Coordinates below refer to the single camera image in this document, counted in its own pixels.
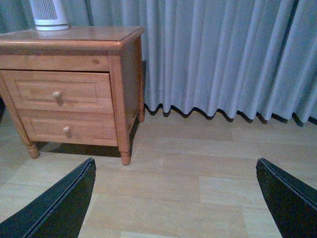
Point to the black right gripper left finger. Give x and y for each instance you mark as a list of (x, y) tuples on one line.
[(59, 212)]

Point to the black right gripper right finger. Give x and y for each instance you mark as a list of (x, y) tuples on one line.
[(291, 202)]

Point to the wooden drawer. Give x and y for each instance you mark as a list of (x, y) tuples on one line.
[(86, 128), (80, 91)]

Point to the lower drawer round knob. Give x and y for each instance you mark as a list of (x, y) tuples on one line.
[(67, 131)]

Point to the drawer round knob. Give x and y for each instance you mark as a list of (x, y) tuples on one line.
[(57, 97), (67, 131)]

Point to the upper drawer round knob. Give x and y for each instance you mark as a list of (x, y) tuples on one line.
[(57, 97)]

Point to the wooden nightstand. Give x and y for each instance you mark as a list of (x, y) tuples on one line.
[(115, 50)]

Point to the light grey curtain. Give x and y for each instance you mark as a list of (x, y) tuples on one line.
[(255, 57)]

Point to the white tower air purifier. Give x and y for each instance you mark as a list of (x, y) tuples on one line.
[(49, 15)]

